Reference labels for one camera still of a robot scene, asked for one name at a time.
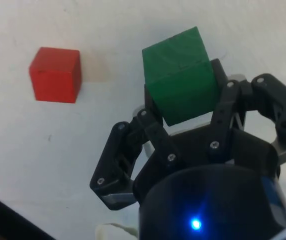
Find green cube block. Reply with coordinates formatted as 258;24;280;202
141;26;221;127

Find red cube block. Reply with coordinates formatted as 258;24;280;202
28;46;83;104

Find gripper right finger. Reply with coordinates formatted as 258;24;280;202
209;58;286;165

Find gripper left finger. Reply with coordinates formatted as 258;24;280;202
89;83;183;211

